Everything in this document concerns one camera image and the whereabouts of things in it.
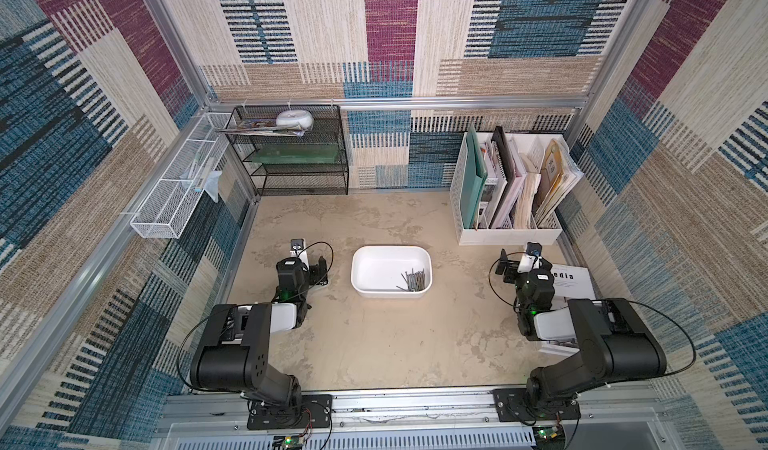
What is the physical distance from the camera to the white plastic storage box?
0.93 m

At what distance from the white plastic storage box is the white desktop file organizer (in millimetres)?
171

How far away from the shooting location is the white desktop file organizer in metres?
0.91
